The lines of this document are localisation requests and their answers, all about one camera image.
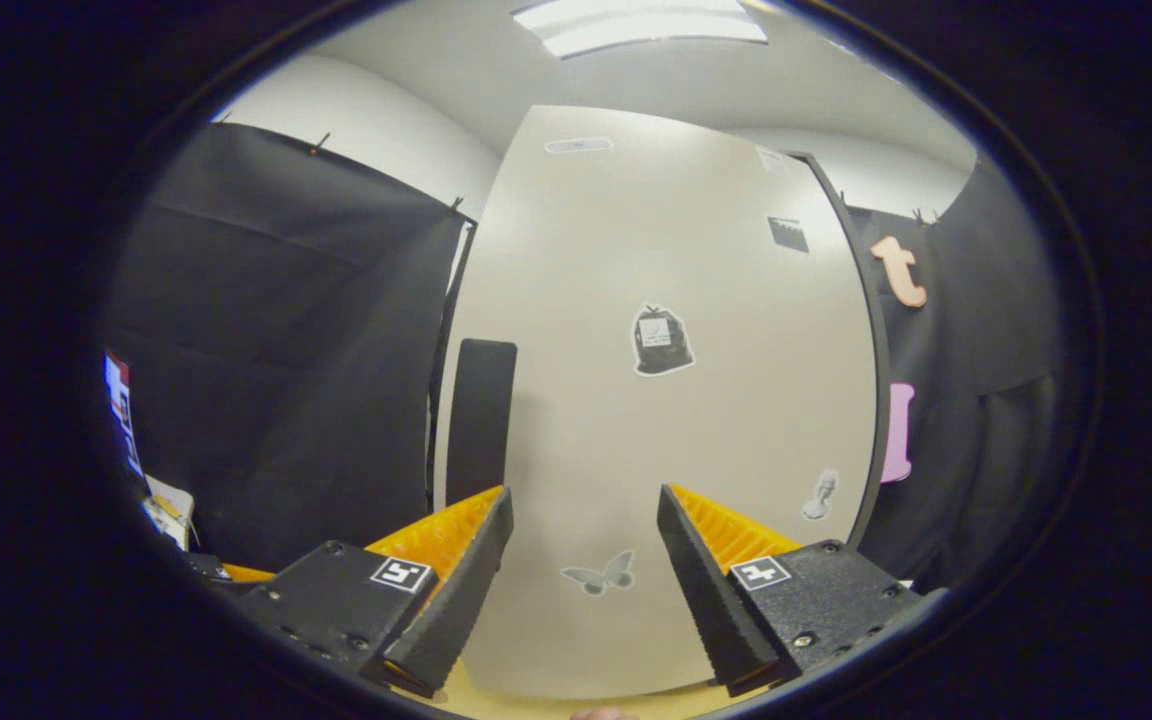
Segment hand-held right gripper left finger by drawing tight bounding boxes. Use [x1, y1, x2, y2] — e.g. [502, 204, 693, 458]
[236, 486, 515, 698]

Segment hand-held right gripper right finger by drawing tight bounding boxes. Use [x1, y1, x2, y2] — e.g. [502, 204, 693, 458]
[656, 484, 922, 698]

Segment grey cabinet door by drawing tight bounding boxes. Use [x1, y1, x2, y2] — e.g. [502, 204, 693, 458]
[433, 105, 879, 699]

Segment black door handle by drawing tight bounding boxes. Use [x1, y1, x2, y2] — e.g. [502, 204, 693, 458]
[446, 338, 519, 506]

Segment white paper card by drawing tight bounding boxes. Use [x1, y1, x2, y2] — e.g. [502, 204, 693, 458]
[141, 475, 197, 551]

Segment black backdrop cloth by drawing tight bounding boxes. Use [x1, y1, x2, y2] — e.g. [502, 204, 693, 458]
[101, 122, 1062, 593]

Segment colourful printed poster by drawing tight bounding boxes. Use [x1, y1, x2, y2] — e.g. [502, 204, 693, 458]
[103, 350, 145, 479]

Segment large ceiling light panel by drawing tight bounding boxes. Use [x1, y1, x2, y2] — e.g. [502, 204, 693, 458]
[511, 0, 769, 59]

